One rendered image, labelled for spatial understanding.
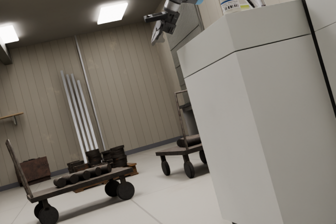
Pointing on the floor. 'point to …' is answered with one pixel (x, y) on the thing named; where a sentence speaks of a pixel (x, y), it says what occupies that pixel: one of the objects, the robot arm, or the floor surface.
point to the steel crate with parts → (35, 171)
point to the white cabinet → (268, 134)
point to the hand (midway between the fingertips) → (152, 43)
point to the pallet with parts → (121, 162)
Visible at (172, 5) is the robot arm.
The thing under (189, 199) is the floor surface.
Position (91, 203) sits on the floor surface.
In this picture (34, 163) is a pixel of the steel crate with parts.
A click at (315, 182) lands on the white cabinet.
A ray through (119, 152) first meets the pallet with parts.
